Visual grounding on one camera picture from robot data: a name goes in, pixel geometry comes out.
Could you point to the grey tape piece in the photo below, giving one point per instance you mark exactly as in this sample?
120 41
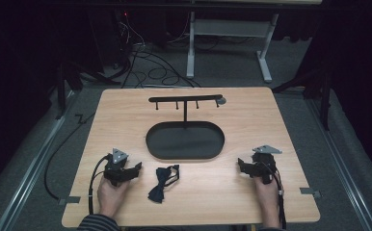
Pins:
69 200
310 192

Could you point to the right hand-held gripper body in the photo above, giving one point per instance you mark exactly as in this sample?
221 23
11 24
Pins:
264 165

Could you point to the metal floor rail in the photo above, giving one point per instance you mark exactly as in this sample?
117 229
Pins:
30 173
341 160

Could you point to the grey metal table frame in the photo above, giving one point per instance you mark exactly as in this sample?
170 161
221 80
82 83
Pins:
229 29

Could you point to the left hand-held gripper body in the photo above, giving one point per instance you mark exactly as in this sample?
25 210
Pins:
115 166

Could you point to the dark blue bow tie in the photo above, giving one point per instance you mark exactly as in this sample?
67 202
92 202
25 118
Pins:
161 184

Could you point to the person's right hand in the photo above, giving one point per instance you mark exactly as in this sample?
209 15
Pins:
266 194

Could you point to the black stand legs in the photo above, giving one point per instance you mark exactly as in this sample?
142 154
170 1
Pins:
66 80
325 93

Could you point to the black hook rack with tray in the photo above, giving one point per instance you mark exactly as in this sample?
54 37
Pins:
184 141

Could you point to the person's left hand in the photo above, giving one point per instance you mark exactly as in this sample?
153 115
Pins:
110 197

